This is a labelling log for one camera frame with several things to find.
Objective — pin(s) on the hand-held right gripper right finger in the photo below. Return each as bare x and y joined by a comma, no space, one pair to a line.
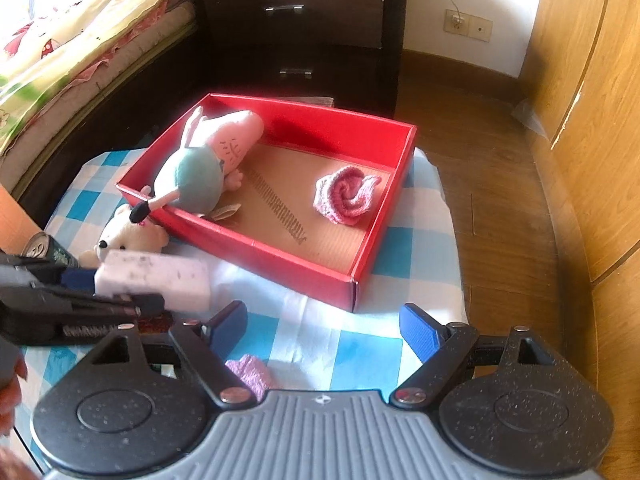
419,332

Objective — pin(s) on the dark green drink can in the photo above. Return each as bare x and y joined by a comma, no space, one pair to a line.
47,250

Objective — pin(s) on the blue white checkered cloth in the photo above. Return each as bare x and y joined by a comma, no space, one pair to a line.
367,355

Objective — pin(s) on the paper plush tag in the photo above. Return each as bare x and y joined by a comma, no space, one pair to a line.
224,212

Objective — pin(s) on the red cardboard box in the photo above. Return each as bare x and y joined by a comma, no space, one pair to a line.
310,122

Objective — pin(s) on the crumpled pink knitted cloth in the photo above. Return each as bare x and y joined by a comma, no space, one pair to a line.
250,372

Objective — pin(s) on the white teddy bear plush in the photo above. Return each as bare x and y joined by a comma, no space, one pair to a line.
127,237

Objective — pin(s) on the light wooden wardrobe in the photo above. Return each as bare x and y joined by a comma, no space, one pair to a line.
585,110

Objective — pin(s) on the rolled pink knitted cloth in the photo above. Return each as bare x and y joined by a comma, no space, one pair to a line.
345,195

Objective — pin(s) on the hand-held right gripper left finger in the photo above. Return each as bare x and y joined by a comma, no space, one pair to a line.
231,324

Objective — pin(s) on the pink pig plush toy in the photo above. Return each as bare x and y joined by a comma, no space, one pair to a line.
195,175

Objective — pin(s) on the beige wall socket plate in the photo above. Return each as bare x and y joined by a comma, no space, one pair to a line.
467,25

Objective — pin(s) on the white foam block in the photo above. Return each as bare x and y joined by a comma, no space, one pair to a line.
155,277

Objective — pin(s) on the orange-brown object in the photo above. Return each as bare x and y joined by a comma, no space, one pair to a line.
17,220

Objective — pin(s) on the dark wooden nightstand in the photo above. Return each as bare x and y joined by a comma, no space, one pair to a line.
390,25

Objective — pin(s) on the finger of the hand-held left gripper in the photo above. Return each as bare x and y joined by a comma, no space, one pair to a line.
125,305
80,279

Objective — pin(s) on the mattress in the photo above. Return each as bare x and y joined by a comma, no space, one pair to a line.
55,105

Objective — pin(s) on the deep nightstand drawer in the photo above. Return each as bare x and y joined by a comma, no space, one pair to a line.
325,57

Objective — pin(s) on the person's left hand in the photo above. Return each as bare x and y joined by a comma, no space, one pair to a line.
9,400

